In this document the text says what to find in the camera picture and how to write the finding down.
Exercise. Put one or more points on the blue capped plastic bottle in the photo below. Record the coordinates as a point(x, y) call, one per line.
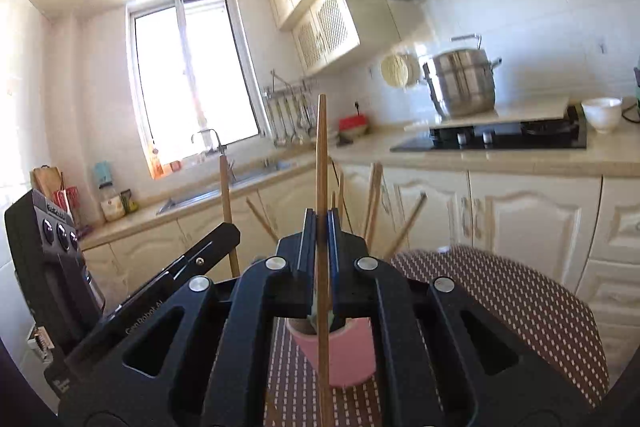
point(111, 207)

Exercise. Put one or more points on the red patterned packet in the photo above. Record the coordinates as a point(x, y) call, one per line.
point(67, 202)

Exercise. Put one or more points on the small red jar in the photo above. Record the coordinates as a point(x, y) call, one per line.
point(175, 165)

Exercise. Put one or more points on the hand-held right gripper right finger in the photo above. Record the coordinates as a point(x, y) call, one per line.
point(333, 252)

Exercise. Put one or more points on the metal sink faucet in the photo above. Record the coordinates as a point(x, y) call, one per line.
point(220, 144)

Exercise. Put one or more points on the brown dotted cloth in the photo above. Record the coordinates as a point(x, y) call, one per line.
point(500, 307)

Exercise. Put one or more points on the cream base cabinets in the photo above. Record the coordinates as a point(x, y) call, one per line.
point(525, 222)

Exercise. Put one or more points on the cream round perforated tray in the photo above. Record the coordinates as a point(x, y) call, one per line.
point(397, 71)

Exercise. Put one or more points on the cream board under pot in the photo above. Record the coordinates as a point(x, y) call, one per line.
point(525, 109)

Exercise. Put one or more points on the kitchen window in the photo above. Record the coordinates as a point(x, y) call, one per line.
point(165, 82)

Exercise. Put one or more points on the pink cup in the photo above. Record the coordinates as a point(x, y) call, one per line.
point(345, 357)

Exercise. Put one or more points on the black gas stove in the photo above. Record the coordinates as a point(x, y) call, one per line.
point(500, 141)

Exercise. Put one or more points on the bunch of chopsticks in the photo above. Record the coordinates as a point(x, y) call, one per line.
point(372, 207)

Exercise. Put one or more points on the red container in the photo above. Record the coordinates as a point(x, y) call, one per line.
point(354, 123)

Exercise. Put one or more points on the small dark jar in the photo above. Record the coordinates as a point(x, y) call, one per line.
point(129, 202)

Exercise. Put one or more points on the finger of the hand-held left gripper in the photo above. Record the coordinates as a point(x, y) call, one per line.
point(220, 239)

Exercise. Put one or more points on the orange bottle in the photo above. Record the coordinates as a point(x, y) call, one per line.
point(157, 164)

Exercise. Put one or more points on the wooden cutting boards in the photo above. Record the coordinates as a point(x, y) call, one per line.
point(45, 179)

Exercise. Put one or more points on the stainless steel sink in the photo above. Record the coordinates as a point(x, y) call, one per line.
point(200, 197)

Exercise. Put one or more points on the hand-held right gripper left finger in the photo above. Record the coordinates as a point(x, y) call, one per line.
point(311, 257)

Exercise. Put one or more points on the small cream lattice cabinet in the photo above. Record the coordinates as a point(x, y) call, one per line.
point(327, 27)

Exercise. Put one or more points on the wooden chopstick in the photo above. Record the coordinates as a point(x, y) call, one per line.
point(322, 147)

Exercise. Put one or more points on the metal wall utensil rack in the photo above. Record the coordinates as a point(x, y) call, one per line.
point(290, 91)

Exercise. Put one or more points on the row of hanging metal ladles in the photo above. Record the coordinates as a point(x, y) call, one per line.
point(280, 122)

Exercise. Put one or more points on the white bowl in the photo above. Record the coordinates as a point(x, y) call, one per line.
point(602, 114)

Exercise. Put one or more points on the stainless steel steamer pot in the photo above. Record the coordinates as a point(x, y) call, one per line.
point(460, 82)

